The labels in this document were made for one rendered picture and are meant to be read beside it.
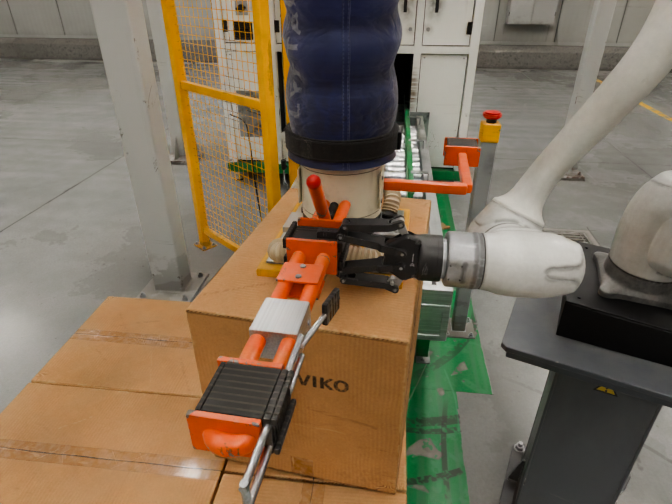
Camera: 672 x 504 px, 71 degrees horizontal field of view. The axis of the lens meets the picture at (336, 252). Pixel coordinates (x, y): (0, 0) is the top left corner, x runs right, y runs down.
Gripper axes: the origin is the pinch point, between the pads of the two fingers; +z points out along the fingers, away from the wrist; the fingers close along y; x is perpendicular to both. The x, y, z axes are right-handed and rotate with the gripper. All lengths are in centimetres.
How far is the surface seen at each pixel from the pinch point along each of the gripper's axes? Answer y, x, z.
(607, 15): -19, 345, -164
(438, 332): 65, 63, -32
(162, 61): 22, 344, 186
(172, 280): 101, 133, 99
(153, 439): 55, 2, 39
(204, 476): 55, -6, 24
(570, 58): 81, 928, -334
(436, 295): 50, 63, -29
